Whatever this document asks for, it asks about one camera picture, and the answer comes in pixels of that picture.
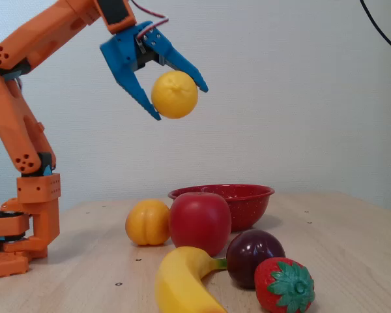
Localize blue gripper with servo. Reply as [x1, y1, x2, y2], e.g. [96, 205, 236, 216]
[99, 20, 210, 121]

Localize yellow toy lemon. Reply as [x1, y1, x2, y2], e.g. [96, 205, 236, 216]
[151, 70, 199, 119]

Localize orange robot base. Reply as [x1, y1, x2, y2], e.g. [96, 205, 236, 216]
[0, 201, 32, 281]

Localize red speckled bowl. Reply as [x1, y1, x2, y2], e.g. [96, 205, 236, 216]
[167, 184, 276, 233]

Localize orange toy peach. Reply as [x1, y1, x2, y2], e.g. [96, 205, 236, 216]
[125, 198, 171, 246]

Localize red toy apple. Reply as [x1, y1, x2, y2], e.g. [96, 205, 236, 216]
[168, 192, 232, 258]

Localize purple toy plum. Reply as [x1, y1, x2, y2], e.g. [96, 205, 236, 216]
[225, 229, 286, 290]

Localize yellow toy banana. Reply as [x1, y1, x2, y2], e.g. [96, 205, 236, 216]
[154, 246, 229, 313]

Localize red toy strawberry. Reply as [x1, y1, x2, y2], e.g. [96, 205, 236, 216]
[254, 257, 315, 313]

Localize white red black servo cable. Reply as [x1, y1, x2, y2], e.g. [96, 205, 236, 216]
[130, 0, 169, 37]

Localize thin black cable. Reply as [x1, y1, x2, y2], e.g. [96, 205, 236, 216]
[359, 0, 391, 57]

